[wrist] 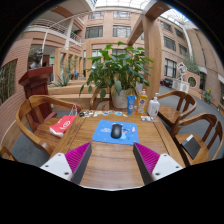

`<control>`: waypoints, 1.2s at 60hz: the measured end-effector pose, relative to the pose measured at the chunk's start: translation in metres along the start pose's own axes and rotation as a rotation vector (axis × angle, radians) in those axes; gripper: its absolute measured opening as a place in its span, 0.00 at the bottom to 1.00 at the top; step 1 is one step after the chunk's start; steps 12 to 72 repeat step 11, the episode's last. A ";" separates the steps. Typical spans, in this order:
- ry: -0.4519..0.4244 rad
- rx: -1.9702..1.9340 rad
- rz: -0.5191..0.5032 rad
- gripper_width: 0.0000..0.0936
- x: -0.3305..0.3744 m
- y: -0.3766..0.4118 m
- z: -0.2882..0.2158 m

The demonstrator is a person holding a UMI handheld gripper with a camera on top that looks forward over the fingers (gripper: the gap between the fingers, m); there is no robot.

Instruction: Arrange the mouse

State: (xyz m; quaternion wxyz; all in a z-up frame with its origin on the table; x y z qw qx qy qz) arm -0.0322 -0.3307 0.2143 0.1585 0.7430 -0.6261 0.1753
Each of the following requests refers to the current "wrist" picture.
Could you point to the small clear packet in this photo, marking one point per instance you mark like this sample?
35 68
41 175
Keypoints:
146 118

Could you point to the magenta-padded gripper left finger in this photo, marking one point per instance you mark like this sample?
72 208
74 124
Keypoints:
58 164

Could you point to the yellow flowering plant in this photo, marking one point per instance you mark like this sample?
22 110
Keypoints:
207 96

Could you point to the wooden armchair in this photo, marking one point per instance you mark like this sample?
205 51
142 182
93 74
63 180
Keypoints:
170 113
94 98
6 154
200 123
40 131

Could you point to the orange liquid soap bottle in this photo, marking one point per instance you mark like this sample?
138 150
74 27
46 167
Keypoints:
142 104

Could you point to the dark bust statue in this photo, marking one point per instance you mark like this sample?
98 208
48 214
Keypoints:
36 60

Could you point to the green plant in white pot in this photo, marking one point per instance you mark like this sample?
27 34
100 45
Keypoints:
118 70

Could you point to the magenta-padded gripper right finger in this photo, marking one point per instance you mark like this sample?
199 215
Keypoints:
165 165

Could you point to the white pump bottle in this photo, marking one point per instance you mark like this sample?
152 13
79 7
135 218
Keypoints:
153 107

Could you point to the oval blue orange sticker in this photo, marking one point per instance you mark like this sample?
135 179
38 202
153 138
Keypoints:
110 112

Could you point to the red paper bag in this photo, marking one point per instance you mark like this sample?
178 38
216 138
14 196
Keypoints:
62 126

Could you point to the round blue white sticker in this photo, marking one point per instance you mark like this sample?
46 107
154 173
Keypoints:
104 113

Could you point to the small black key fob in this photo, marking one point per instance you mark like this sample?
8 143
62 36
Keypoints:
81 114

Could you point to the black notebook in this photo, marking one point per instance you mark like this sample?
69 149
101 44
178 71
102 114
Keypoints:
191 146

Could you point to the spiky green agave plant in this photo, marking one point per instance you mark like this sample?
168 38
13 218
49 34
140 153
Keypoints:
63 81

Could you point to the blue squeeze tube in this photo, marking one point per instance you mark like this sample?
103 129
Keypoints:
131 105

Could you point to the light blue sticker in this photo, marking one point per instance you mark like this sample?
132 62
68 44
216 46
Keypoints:
118 113

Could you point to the white sculpture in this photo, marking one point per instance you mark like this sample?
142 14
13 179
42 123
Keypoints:
182 70

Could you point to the dark red wooden lectern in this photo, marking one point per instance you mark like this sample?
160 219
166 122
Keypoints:
36 85

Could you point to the cream sticker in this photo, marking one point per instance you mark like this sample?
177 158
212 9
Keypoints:
97 114

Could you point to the blue printed mouse pad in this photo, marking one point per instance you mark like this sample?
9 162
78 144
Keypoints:
101 133

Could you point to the black computer mouse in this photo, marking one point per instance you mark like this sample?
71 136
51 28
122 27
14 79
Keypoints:
116 131

